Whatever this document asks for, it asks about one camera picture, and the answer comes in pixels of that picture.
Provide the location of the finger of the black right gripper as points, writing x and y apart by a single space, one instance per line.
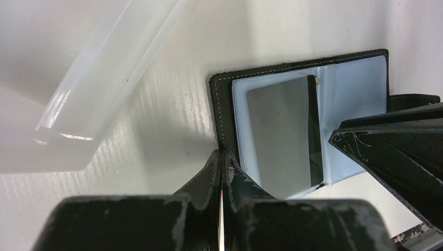
402 150

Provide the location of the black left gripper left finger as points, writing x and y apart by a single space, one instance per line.
185 220

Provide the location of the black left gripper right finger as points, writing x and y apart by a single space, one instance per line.
255 220

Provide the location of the black leather card holder wallet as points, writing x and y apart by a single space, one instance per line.
348 86

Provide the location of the black credit card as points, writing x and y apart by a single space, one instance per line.
285 126

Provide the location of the white plastic card tray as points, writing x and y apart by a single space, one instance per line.
67 68

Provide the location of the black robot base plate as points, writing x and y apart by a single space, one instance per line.
420 237

